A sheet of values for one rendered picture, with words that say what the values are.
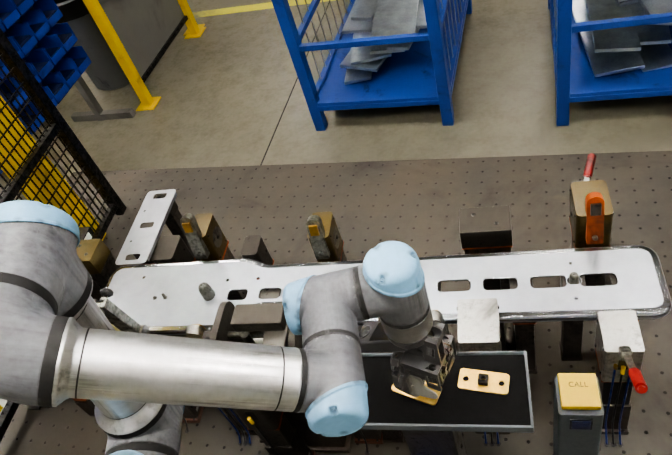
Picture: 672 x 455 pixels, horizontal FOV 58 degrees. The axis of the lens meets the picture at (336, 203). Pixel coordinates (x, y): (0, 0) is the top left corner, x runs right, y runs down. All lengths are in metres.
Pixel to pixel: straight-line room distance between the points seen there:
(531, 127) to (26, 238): 2.84
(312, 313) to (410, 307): 0.13
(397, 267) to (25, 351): 0.43
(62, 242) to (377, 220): 1.35
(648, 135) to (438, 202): 1.52
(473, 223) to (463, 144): 1.80
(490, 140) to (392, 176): 1.22
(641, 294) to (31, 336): 1.14
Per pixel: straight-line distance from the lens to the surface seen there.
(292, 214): 2.13
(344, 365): 0.76
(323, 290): 0.82
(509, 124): 3.37
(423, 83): 3.45
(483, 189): 2.04
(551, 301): 1.40
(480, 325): 1.24
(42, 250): 0.79
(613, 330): 1.30
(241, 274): 1.61
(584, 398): 1.11
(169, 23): 4.86
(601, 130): 3.32
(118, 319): 1.47
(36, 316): 0.73
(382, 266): 0.80
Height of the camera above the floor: 2.15
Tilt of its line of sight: 44 degrees down
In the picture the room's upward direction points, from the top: 19 degrees counter-clockwise
